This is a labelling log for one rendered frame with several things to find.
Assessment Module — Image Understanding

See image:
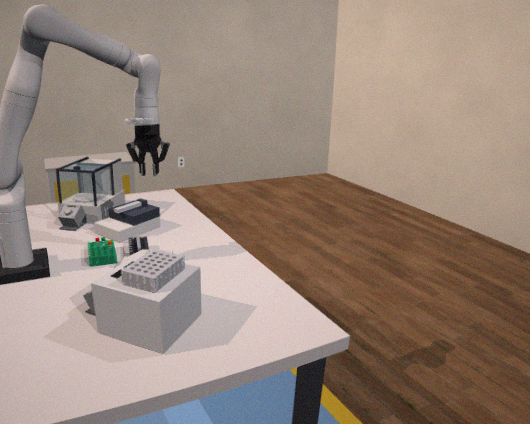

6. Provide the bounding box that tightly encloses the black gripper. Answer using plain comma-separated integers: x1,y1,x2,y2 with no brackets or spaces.
126,124,170,176

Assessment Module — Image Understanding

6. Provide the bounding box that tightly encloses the green tube rack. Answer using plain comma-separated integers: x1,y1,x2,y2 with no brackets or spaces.
87,240,117,267

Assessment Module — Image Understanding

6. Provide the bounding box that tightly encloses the analytical balance with glass draft shield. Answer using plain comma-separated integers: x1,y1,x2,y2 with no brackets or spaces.
56,157,125,231

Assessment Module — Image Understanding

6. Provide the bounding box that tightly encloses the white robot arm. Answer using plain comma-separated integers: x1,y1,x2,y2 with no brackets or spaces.
0,4,161,268

